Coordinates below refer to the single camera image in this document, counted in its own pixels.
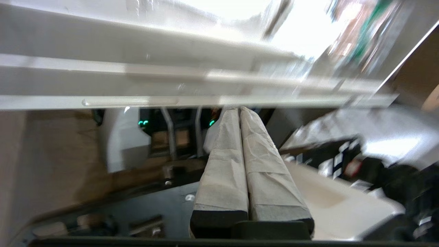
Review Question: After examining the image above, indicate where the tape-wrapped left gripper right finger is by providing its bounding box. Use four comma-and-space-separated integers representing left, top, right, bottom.
240, 106, 315, 237

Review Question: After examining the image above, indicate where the silver robot base, red button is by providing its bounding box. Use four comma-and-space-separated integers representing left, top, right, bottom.
285, 161, 407, 240

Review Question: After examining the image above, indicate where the white drawer with recessed handle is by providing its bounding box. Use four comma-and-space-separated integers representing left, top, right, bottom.
0, 0, 439, 240

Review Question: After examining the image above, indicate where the brown wooden side cabinet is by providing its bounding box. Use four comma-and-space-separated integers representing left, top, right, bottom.
388, 24, 439, 110

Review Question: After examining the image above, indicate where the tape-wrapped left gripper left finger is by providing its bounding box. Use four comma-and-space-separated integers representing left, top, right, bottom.
189, 107, 249, 239

